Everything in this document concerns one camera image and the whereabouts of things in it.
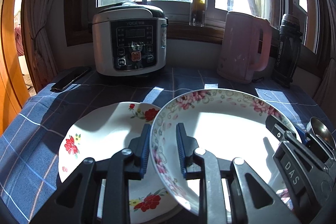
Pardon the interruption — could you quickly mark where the pink electric kettle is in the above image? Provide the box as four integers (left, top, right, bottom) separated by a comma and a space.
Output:
217, 11, 272, 84

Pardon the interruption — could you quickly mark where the glass tea bottle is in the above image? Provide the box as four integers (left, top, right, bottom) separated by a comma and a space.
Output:
189, 0, 207, 27

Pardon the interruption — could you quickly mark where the pink floral rim plate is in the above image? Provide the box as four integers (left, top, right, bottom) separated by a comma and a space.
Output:
150, 89, 295, 214

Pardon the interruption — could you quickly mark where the left brown curtain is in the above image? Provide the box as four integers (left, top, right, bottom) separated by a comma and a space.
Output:
22, 0, 58, 92

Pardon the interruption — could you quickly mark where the orange wooden door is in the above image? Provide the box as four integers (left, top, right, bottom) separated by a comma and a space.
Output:
0, 0, 30, 133

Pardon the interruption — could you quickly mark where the silver rice cooker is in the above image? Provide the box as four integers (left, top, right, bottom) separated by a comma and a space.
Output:
92, 2, 168, 77

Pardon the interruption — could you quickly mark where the brown curtain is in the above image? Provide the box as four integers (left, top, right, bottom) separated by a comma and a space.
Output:
312, 0, 336, 109
22, 0, 58, 92

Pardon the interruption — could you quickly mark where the blue plaid tablecloth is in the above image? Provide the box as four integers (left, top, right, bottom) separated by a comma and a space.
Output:
1, 67, 334, 223

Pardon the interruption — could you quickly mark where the black thermos flask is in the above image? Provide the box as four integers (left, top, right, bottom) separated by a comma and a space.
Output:
271, 14, 302, 88

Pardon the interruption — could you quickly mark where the black smartphone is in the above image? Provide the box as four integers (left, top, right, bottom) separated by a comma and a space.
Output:
51, 67, 91, 93

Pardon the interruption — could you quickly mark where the pink hanging garment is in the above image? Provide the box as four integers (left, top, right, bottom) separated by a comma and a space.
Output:
14, 24, 25, 56

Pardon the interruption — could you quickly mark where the red flower white plate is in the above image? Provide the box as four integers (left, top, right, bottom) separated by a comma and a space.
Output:
58, 102, 182, 223

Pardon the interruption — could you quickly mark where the stainless steel bowl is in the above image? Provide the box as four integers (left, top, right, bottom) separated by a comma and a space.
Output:
306, 117, 335, 149

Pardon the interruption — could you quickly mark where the right brown curtain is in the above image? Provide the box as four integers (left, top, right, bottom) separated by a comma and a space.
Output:
312, 0, 336, 109

